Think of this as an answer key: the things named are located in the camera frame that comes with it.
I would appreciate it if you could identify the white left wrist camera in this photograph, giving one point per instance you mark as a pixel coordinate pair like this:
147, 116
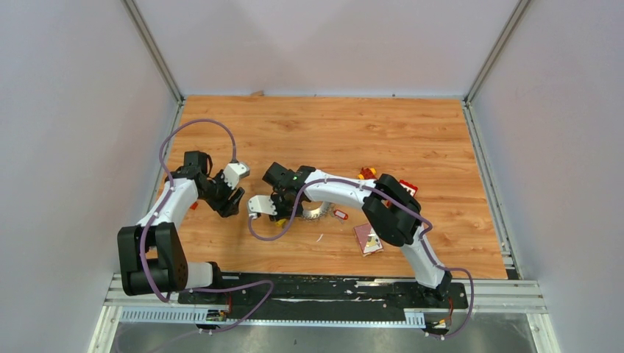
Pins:
234, 172

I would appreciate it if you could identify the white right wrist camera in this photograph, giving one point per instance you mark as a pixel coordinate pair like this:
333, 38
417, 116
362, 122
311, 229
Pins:
259, 205

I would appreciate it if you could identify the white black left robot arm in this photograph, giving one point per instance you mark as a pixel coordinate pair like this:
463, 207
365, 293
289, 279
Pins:
150, 252

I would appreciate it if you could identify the red key tag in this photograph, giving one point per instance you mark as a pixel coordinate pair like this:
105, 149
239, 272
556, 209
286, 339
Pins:
340, 215

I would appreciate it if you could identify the red white toy brick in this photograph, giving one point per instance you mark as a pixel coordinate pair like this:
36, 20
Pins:
411, 189

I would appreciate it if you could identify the playing card box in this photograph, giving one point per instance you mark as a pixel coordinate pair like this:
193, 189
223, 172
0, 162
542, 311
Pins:
367, 239

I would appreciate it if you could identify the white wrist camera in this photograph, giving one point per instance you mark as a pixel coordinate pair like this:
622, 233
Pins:
259, 205
234, 172

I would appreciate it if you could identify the toy brick car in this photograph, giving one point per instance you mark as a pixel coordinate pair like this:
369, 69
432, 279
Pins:
367, 173

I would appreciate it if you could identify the slotted white cable duct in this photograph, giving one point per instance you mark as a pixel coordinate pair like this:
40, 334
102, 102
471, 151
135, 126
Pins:
156, 315

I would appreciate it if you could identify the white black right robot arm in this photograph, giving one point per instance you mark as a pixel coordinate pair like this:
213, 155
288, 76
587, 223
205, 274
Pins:
391, 211

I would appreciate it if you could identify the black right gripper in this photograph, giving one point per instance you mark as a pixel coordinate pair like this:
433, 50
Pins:
281, 214

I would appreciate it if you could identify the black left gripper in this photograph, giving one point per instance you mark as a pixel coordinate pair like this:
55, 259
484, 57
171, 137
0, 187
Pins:
226, 208

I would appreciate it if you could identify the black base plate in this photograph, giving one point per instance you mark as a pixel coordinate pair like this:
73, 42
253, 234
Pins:
315, 297

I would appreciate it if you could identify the aluminium frame rail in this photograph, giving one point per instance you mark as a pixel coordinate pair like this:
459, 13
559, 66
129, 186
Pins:
505, 296

